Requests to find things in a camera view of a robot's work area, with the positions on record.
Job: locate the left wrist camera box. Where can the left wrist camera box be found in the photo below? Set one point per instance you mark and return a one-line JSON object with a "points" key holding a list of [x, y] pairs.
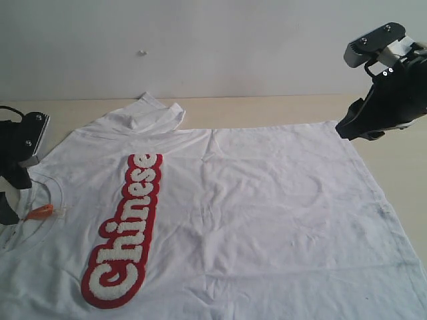
{"points": [[33, 136]]}

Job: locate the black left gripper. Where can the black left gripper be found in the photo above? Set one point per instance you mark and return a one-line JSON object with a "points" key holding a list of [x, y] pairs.
{"points": [[13, 173]]}

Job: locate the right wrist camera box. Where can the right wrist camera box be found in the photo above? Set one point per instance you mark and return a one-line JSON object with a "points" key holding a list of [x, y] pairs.
{"points": [[379, 45]]}

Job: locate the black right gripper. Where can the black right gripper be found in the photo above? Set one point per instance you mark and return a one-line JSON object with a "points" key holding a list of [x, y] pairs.
{"points": [[397, 100]]}

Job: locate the white t-shirt red lettering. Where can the white t-shirt red lettering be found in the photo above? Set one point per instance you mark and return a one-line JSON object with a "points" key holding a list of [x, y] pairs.
{"points": [[154, 222]]}

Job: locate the orange ribbon tag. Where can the orange ribbon tag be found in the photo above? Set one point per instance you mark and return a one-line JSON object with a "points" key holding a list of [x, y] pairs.
{"points": [[41, 213]]}

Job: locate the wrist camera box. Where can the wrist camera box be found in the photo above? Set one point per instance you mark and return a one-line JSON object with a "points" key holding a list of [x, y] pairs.
{"points": [[379, 45], [33, 136]]}

